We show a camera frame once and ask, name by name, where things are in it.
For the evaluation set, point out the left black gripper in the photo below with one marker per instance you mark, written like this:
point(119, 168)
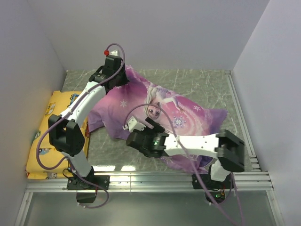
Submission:
point(125, 78)

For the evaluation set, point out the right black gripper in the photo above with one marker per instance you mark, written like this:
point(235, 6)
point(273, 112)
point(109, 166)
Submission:
point(159, 127)

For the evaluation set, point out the purple princess print pillowcase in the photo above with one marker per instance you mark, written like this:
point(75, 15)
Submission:
point(141, 98)

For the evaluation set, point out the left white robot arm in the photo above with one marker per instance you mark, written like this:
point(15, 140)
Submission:
point(64, 129)

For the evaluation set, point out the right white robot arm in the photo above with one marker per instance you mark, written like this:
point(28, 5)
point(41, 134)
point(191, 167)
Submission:
point(226, 148)

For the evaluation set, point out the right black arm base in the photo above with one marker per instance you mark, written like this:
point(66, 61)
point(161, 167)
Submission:
point(219, 190)

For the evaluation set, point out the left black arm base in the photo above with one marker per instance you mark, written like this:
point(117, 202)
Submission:
point(86, 191)

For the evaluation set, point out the yellow car print pillow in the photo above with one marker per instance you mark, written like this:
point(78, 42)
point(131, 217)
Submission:
point(44, 160)

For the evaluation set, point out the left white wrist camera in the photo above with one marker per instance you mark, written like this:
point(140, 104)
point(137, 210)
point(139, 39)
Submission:
point(112, 53)

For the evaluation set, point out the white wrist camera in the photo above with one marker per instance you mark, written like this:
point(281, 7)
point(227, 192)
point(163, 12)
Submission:
point(133, 124)
point(112, 53)

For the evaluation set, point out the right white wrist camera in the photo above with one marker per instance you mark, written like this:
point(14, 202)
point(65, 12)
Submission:
point(133, 124)

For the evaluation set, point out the aluminium rail frame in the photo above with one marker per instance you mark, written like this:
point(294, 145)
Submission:
point(144, 192)

